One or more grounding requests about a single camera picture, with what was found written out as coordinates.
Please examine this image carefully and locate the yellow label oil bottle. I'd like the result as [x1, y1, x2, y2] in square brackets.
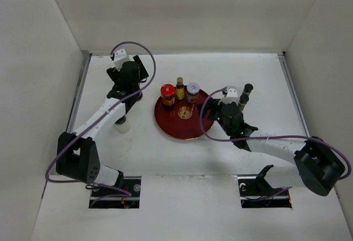
[176, 77, 184, 100]

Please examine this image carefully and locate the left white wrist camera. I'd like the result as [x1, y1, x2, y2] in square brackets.
[111, 47, 130, 71]

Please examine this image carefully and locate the black cap white shaker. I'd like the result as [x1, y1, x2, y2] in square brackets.
[114, 116, 131, 133]

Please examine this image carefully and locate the black cap pepper shaker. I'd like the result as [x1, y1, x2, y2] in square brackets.
[243, 83, 254, 96]
[238, 94, 249, 111]

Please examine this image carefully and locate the black cap pepper shaker far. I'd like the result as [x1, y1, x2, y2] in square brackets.
[243, 83, 254, 96]

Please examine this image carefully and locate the red lid sauce jar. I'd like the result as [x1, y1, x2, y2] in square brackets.
[137, 92, 143, 101]
[161, 84, 176, 108]

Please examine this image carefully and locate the red round tray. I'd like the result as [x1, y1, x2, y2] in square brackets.
[154, 90, 208, 140]

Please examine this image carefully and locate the black cap pepper shaker near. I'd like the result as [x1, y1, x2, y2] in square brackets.
[238, 94, 249, 111]

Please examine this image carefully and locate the purple cable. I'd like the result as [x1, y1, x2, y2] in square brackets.
[199, 87, 353, 180]
[45, 41, 157, 200]

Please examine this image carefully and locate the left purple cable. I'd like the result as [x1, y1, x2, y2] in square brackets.
[45, 41, 157, 200]

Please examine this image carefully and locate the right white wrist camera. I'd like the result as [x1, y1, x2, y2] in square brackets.
[219, 86, 238, 104]

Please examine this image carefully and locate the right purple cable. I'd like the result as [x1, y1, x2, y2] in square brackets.
[199, 87, 353, 180]

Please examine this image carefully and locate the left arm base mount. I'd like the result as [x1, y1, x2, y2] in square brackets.
[85, 176, 142, 210]

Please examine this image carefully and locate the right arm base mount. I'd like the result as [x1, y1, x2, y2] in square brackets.
[237, 165, 292, 208]

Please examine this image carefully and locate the white lid sauce jar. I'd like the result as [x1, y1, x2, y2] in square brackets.
[186, 82, 200, 103]

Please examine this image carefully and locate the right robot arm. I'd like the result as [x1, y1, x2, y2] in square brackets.
[198, 98, 352, 196]

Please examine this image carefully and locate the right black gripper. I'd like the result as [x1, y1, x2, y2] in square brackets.
[197, 97, 233, 136]

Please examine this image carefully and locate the red lid sauce jar front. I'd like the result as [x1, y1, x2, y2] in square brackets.
[161, 84, 176, 108]

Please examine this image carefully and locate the red lid sauce jar back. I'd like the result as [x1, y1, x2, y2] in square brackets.
[137, 92, 143, 101]

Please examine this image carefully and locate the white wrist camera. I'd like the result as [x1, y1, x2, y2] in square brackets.
[219, 86, 238, 104]
[111, 47, 130, 71]

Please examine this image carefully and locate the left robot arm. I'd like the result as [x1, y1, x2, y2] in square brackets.
[56, 54, 148, 196]

